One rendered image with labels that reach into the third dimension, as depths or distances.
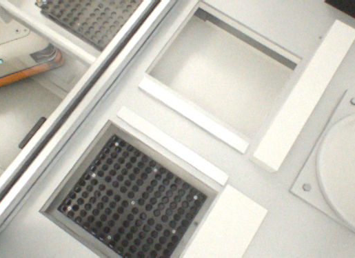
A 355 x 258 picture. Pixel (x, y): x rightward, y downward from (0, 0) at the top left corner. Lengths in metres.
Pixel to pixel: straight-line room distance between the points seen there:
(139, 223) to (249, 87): 0.39
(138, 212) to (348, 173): 0.36
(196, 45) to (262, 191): 0.39
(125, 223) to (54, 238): 0.13
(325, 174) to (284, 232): 0.12
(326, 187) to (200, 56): 0.40
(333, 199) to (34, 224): 0.50
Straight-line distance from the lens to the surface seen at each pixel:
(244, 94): 0.75
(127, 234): 0.65
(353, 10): 0.78
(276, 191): 0.60
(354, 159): 0.53
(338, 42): 0.69
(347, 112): 0.67
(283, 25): 0.71
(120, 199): 0.62
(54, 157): 0.59
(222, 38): 0.81
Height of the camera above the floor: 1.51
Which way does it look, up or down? 75 degrees down
